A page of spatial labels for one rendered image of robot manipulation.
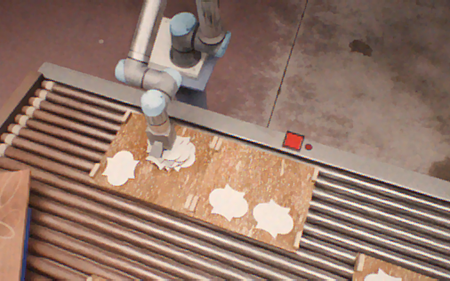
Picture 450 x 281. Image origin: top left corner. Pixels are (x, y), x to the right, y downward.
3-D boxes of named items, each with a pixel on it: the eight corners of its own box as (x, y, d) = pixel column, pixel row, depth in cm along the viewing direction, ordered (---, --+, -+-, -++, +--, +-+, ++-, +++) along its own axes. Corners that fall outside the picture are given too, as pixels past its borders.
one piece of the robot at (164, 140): (136, 137, 133) (144, 159, 147) (160, 143, 132) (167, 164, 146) (148, 108, 139) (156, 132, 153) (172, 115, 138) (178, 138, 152)
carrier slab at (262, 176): (220, 140, 162) (220, 138, 161) (318, 170, 155) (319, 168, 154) (188, 216, 146) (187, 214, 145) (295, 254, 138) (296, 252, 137)
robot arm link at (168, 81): (153, 60, 135) (139, 84, 130) (183, 69, 133) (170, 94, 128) (156, 75, 142) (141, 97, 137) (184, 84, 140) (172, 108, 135)
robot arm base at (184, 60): (175, 40, 191) (173, 25, 182) (204, 47, 190) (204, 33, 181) (164, 64, 184) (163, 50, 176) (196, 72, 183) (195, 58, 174)
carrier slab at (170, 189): (130, 112, 170) (130, 110, 169) (220, 140, 163) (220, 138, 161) (90, 182, 153) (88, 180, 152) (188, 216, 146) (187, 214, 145)
